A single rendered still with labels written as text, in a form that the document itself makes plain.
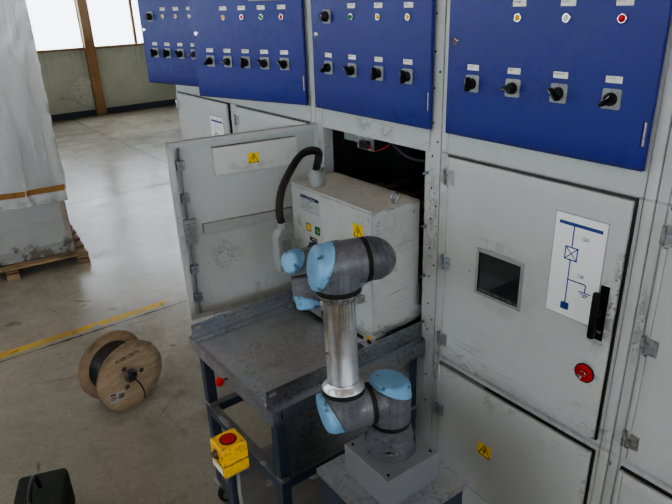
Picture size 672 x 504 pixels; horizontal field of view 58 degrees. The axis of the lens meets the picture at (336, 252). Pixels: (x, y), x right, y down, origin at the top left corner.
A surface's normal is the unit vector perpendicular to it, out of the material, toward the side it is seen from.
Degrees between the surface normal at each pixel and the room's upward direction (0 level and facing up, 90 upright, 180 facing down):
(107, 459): 0
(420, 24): 90
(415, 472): 90
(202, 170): 90
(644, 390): 90
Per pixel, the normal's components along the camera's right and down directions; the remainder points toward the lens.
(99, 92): 0.61, 0.29
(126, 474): -0.04, -0.92
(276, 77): -0.58, 0.34
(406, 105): -0.80, 0.26
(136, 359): 0.78, 0.22
